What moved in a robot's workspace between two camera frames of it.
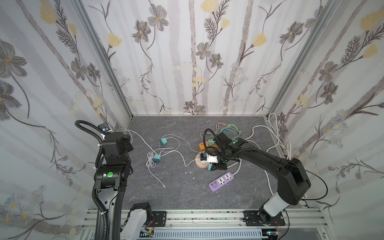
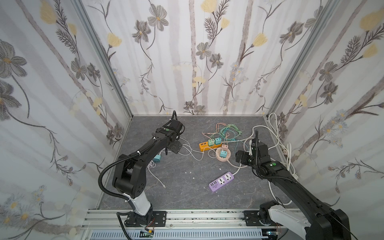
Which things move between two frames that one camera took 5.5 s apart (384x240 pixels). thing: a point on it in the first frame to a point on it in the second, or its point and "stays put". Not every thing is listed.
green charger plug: [211, 141] stays put
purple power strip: [219, 182] stays put
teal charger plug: [157, 158] stays put
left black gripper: [120, 139] to [174, 135]
